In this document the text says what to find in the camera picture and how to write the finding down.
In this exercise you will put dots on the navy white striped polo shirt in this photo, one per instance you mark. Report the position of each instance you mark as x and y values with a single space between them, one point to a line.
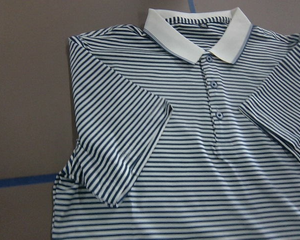
188 129

